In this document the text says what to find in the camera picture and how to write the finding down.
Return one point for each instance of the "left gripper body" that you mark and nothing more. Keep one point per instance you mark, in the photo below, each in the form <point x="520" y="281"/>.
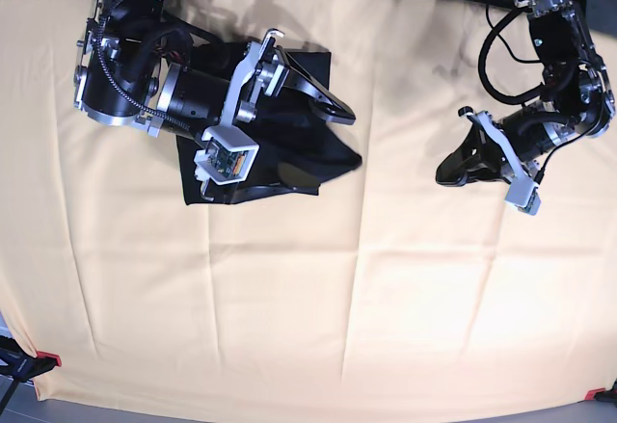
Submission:
<point x="534" y="132"/>

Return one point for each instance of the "black T-shirt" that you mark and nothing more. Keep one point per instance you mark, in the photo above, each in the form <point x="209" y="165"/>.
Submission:
<point x="297" y="150"/>

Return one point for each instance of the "red black clamp left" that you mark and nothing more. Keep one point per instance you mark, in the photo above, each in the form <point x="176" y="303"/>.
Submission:
<point x="22" y="367"/>

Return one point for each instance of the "red black clamp right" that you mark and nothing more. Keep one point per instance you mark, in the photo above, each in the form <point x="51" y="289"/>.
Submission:
<point x="603" y="395"/>

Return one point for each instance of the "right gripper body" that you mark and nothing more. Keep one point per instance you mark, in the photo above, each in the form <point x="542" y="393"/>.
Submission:
<point x="196" y="95"/>

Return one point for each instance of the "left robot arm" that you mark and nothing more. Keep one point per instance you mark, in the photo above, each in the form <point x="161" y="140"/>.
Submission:
<point x="574" y="99"/>

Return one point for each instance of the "red black clamp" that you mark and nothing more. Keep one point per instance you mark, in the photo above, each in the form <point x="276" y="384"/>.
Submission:
<point x="22" y="367"/>
<point x="603" y="395"/>

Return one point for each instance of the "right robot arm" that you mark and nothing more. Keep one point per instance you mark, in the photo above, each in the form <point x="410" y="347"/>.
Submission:
<point x="139" y="65"/>

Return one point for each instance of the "yellow table cloth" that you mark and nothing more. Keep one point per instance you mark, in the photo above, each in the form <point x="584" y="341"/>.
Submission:
<point x="386" y="298"/>

